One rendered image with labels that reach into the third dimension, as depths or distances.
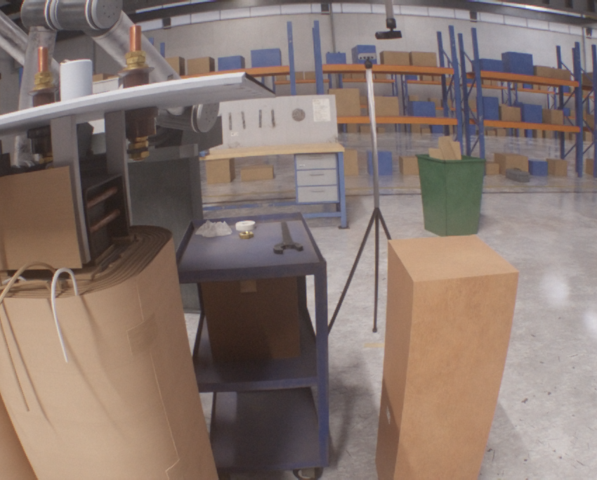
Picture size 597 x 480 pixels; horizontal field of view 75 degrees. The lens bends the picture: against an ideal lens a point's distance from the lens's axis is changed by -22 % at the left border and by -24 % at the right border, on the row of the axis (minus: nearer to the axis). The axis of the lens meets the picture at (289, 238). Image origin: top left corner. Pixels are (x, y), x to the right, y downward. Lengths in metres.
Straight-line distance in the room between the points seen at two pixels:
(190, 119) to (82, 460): 1.50
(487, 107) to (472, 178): 4.83
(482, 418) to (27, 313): 1.21
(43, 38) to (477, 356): 1.63
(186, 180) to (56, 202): 2.38
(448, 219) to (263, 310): 3.45
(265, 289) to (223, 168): 7.41
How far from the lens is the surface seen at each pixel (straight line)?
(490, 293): 1.22
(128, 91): 0.47
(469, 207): 4.97
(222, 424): 1.98
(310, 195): 5.22
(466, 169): 4.84
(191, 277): 1.34
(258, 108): 5.83
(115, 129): 1.04
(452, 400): 1.35
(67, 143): 0.81
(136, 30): 1.14
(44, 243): 0.84
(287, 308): 1.58
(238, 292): 1.56
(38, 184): 0.82
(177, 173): 3.16
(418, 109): 9.15
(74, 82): 0.54
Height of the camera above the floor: 1.32
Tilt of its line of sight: 15 degrees down
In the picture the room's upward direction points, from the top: 3 degrees counter-clockwise
